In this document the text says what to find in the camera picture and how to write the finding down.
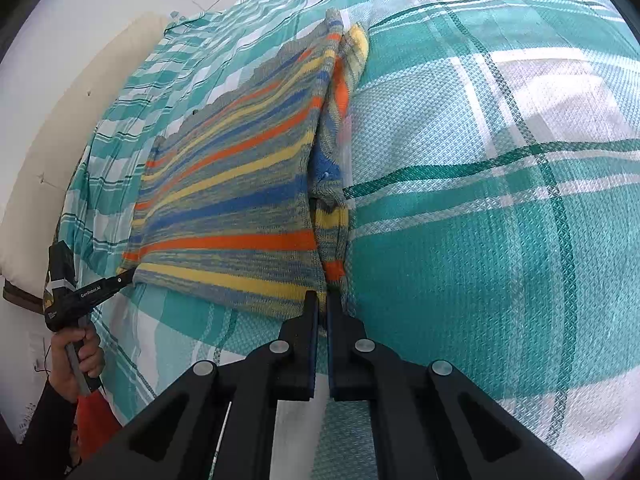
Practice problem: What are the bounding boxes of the striped knit sweater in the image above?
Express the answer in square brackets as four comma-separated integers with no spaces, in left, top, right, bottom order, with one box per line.
[122,7,372,322]

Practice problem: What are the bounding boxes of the cream padded headboard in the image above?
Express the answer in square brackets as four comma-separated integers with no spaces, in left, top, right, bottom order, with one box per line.
[0,12,172,283]

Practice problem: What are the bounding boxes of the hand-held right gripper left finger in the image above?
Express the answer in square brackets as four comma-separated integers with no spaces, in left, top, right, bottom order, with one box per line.
[67,290,321,480]

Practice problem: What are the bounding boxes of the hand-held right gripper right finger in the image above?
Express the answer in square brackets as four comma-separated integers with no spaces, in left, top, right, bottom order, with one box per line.
[326,294,587,480]

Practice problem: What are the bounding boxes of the teal plaid bedspread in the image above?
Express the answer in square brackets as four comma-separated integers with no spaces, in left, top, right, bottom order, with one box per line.
[54,0,640,480]

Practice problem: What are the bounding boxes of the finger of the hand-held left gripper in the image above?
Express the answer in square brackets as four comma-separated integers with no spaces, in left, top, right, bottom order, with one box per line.
[102,267,138,295]

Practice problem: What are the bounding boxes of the orange cloth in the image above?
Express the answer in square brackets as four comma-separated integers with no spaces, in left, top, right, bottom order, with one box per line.
[75,389,125,461]

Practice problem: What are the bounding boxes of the person's left hand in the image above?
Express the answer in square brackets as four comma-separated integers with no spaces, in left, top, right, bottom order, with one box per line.
[50,326,107,402]

